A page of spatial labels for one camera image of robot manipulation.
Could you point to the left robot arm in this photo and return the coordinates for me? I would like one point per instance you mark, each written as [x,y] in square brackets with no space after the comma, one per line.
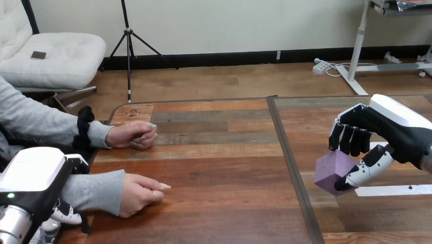
[7,229]

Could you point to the black tripod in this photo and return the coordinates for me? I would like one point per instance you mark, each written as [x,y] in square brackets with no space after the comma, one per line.
[128,41]

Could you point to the person's forearm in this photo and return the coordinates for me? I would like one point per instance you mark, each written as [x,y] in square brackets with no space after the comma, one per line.
[92,192]
[39,116]

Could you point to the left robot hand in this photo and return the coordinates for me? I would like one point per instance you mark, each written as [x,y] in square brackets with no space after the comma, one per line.
[34,170]

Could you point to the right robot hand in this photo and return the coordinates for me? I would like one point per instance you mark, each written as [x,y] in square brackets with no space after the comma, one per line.
[396,129]

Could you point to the person's hand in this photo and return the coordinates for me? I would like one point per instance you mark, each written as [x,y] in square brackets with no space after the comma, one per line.
[128,135]
[137,194]

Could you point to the black scrunchie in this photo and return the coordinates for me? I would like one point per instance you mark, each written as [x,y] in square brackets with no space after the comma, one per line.
[85,116]

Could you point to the white power strip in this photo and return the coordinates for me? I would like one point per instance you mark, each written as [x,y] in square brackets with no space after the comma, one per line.
[320,67]

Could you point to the purple block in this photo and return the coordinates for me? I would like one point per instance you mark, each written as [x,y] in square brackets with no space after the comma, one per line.
[331,169]

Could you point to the white cushioned chair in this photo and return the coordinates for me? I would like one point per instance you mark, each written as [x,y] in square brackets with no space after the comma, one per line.
[55,58]

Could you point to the dark phone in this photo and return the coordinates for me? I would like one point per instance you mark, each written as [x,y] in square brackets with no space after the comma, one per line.
[38,55]

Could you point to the white desk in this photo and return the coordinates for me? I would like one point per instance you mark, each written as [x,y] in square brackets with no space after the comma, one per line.
[358,40]

